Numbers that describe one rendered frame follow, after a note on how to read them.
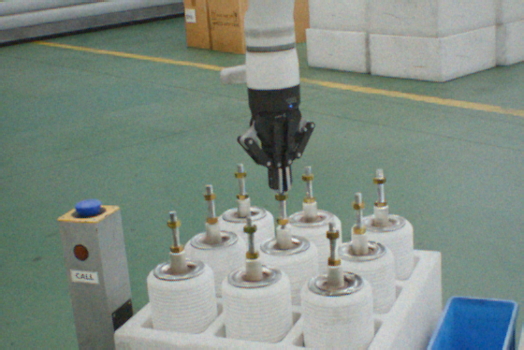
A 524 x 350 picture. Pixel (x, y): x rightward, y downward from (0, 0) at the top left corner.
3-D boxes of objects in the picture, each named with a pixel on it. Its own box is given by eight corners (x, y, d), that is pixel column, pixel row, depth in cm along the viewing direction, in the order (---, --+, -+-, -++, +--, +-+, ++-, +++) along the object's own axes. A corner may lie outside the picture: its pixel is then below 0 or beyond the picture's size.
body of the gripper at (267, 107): (265, 87, 119) (269, 153, 122) (312, 77, 124) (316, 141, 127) (233, 81, 125) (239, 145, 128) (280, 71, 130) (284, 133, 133)
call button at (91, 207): (93, 220, 133) (91, 208, 132) (71, 219, 134) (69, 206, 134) (107, 211, 136) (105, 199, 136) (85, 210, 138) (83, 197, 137)
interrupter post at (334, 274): (323, 288, 117) (322, 266, 116) (332, 282, 119) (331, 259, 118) (339, 291, 116) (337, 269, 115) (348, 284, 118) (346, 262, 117)
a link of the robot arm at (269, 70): (267, 73, 133) (264, 32, 131) (314, 81, 124) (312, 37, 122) (217, 83, 128) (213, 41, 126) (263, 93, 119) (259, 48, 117)
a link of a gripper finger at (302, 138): (312, 120, 129) (292, 154, 128) (319, 126, 130) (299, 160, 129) (300, 117, 131) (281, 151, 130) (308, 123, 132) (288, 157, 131)
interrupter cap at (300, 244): (320, 243, 133) (319, 240, 133) (291, 261, 127) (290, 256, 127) (280, 236, 137) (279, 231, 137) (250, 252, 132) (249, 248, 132)
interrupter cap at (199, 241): (181, 241, 138) (181, 238, 138) (224, 230, 142) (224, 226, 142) (203, 255, 132) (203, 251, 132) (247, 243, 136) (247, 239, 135)
